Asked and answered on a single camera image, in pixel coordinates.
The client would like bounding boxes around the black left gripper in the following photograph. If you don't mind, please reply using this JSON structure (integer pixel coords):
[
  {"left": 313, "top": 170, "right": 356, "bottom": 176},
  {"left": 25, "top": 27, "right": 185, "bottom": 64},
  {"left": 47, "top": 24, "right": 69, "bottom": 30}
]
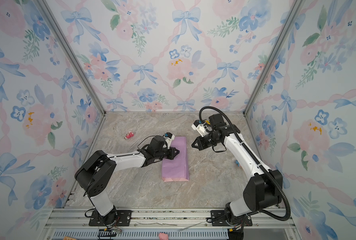
[{"left": 155, "top": 147, "right": 181, "bottom": 161}]

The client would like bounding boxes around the pink purple wrapping paper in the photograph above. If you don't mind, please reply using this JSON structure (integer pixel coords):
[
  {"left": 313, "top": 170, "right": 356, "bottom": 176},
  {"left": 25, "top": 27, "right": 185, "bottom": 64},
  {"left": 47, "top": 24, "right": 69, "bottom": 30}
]
[{"left": 162, "top": 137, "right": 190, "bottom": 182}]

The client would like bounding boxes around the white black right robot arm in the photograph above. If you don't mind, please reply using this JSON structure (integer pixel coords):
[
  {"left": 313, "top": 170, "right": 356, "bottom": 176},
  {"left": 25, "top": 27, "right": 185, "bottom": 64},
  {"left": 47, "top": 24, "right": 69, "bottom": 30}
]
[{"left": 192, "top": 121, "right": 291, "bottom": 226}]

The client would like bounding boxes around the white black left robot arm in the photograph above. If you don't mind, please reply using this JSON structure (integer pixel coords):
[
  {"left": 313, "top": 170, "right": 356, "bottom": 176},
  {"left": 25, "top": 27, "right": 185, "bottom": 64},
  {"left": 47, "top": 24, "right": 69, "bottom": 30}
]
[{"left": 75, "top": 147, "right": 181, "bottom": 228}]

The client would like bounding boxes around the red pink toy figure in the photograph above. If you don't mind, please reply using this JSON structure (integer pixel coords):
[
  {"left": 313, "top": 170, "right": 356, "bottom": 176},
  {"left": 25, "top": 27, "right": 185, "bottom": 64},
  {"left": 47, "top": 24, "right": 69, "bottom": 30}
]
[{"left": 125, "top": 132, "right": 135, "bottom": 140}]

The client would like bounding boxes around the pink object front edge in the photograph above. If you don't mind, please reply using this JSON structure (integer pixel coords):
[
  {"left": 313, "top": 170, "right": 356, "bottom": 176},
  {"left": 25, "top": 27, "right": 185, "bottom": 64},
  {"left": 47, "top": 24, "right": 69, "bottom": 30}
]
[{"left": 158, "top": 233, "right": 169, "bottom": 240}]

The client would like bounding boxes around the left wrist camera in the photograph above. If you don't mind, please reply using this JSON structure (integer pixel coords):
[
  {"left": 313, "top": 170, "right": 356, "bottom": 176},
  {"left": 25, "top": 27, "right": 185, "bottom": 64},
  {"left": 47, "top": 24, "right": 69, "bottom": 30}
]
[{"left": 149, "top": 132, "right": 175, "bottom": 151}]

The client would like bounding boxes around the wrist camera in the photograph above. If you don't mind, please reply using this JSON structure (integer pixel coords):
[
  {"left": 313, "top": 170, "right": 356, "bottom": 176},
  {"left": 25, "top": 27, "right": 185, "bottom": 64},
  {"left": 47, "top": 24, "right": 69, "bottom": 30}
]
[
  {"left": 191, "top": 113, "right": 227, "bottom": 136},
  {"left": 149, "top": 132, "right": 175, "bottom": 151}
]

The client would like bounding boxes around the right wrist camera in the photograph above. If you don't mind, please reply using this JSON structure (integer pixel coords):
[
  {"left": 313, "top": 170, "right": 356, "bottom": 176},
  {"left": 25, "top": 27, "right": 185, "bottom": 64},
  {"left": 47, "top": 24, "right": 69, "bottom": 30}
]
[{"left": 191, "top": 113, "right": 227, "bottom": 136}]

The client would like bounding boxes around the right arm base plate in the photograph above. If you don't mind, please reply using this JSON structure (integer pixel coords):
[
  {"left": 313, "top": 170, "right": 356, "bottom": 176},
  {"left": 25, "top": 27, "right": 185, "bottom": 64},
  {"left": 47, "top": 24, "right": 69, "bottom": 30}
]
[{"left": 207, "top": 210, "right": 253, "bottom": 227}]

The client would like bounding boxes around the grey slotted cable duct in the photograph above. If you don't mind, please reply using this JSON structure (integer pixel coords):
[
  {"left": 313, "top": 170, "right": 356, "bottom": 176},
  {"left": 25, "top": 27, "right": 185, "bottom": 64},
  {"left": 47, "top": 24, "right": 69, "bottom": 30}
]
[{"left": 48, "top": 229, "right": 229, "bottom": 240}]

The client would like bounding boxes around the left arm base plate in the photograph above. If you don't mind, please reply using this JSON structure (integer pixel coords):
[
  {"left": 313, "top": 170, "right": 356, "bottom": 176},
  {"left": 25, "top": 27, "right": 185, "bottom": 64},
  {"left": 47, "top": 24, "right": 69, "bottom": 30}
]
[{"left": 88, "top": 210, "right": 133, "bottom": 227}]

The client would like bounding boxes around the black corrugated cable conduit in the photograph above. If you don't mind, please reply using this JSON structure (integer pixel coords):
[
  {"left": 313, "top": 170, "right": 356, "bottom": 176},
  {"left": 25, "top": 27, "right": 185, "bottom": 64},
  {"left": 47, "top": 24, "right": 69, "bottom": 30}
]
[{"left": 198, "top": 106, "right": 292, "bottom": 222}]

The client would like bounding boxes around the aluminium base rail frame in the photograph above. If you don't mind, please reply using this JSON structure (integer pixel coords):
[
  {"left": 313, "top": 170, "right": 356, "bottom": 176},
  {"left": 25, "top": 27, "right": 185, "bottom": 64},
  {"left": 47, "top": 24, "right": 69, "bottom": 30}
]
[{"left": 39, "top": 208, "right": 301, "bottom": 240}]

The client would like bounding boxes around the aluminium corner post right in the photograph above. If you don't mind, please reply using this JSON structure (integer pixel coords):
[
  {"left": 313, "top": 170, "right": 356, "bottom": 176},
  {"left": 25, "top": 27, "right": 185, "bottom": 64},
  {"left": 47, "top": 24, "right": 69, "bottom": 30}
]
[{"left": 243, "top": 0, "right": 305, "bottom": 118}]

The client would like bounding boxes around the aluminium corner post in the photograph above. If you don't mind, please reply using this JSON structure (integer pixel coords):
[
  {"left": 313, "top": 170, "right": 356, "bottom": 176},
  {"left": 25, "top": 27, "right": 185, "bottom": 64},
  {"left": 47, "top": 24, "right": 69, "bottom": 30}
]
[
  {"left": 243, "top": 0, "right": 305, "bottom": 118},
  {"left": 34, "top": 0, "right": 106, "bottom": 116}
]

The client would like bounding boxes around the aluminium corner post left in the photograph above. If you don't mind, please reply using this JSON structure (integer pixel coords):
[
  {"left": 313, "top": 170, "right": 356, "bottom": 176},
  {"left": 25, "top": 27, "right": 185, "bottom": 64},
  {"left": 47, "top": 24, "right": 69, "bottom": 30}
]
[{"left": 34, "top": 0, "right": 106, "bottom": 116}]

